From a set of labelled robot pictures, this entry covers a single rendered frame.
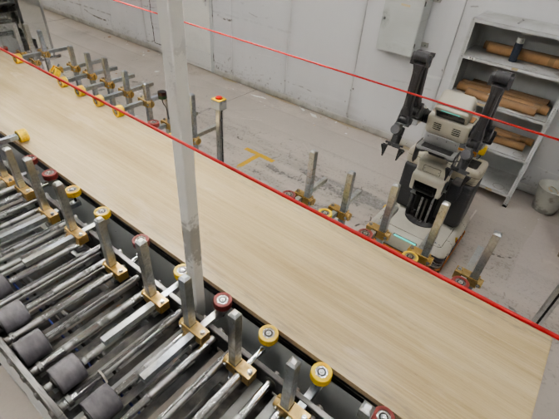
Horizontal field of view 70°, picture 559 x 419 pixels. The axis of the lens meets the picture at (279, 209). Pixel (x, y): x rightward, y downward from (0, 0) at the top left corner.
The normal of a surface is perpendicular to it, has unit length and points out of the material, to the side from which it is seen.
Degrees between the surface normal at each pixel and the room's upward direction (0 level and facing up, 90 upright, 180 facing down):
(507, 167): 90
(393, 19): 90
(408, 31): 90
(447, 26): 90
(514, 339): 0
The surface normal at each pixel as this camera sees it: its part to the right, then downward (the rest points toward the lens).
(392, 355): 0.07, -0.78
